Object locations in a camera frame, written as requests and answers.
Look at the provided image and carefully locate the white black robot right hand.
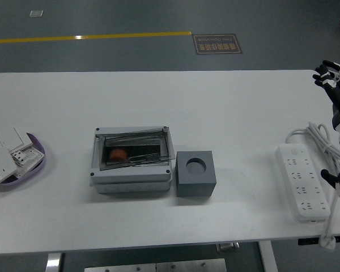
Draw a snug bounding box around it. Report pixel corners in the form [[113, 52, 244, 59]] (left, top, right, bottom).
[[312, 59, 340, 138]]

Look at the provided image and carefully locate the smoky transparent box lid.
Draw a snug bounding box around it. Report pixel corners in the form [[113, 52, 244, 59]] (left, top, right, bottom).
[[97, 127, 177, 172]]

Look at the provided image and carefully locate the orange cylinder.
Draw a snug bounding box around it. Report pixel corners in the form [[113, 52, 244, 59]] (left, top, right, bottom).
[[110, 148, 129, 161]]

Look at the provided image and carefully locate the grey cube with round hole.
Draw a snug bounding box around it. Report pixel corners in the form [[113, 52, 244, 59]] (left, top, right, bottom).
[[175, 150, 218, 198]]

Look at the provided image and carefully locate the white power strip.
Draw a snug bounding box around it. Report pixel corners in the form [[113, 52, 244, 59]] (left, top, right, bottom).
[[275, 143, 331, 223]]

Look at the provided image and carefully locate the brown floor sign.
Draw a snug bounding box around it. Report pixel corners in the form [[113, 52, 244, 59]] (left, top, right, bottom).
[[192, 33, 244, 56]]

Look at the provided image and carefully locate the white power plug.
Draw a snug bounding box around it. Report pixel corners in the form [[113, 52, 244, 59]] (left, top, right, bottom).
[[318, 233, 337, 252]]

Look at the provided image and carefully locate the black table control panel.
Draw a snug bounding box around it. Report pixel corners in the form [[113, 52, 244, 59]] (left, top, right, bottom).
[[297, 235, 340, 246]]

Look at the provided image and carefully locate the white table leg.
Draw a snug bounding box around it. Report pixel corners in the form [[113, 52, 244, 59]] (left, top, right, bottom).
[[45, 253, 63, 272], [257, 240, 278, 272]]

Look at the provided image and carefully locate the purple plastic tray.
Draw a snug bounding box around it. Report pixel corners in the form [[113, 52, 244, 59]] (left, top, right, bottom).
[[0, 132, 46, 188]]

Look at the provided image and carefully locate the white socket module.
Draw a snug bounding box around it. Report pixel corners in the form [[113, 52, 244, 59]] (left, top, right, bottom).
[[10, 147, 45, 175]]

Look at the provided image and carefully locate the white five-hole socket panel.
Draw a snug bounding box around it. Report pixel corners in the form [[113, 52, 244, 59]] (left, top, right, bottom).
[[0, 146, 18, 190]]

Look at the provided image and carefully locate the white power cord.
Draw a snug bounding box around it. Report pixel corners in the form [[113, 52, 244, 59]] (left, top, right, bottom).
[[285, 121, 340, 239]]

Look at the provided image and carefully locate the metal table bracket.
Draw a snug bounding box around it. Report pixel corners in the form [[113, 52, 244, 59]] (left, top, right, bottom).
[[216, 242, 240, 252]]

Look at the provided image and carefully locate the grey plastic enclosure box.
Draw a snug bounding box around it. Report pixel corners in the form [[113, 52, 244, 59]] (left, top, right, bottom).
[[90, 126, 172, 195]]

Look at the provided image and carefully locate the grey metal base plate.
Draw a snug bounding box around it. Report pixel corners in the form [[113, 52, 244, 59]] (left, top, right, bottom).
[[84, 258, 227, 272]]

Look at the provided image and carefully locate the white wall switch plate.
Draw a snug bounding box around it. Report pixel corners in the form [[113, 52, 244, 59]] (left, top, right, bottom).
[[0, 127, 35, 151]]

